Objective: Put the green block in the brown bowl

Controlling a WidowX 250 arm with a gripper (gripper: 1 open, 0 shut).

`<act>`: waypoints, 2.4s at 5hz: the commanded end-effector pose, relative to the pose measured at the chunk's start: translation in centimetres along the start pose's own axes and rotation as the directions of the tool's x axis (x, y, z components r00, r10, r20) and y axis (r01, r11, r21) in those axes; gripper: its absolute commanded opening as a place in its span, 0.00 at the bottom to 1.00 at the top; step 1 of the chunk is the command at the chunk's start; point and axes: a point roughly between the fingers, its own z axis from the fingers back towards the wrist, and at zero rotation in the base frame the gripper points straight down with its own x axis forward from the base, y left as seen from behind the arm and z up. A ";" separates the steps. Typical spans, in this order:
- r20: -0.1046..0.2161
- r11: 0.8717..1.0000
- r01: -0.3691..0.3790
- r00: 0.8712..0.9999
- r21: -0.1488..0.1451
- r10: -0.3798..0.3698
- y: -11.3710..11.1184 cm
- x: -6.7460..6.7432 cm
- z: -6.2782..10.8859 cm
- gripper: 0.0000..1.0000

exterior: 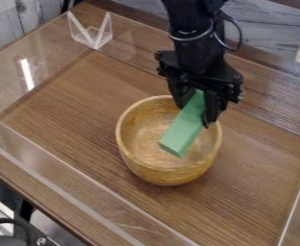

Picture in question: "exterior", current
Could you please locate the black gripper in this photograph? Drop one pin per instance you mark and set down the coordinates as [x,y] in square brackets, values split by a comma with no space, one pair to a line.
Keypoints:
[195,66]

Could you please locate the clear acrylic corner bracket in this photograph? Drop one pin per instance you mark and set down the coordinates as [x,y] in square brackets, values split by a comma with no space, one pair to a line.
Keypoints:
[92,37]

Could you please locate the black table leg bracket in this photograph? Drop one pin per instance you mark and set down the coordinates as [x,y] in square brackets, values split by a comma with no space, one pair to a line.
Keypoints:
[28,232]

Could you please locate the brown wooden bowl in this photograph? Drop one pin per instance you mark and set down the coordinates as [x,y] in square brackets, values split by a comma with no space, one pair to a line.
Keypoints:
[139,129]

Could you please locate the green rectangular block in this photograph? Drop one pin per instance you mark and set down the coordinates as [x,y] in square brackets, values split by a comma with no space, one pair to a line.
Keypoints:
[186,127]

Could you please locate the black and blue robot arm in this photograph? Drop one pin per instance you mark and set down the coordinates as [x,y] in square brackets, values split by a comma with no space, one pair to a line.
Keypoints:
[193,17]

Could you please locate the clear acrylic barrier wall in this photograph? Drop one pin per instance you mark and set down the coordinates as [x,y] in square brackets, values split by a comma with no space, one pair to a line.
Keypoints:
[63,95]

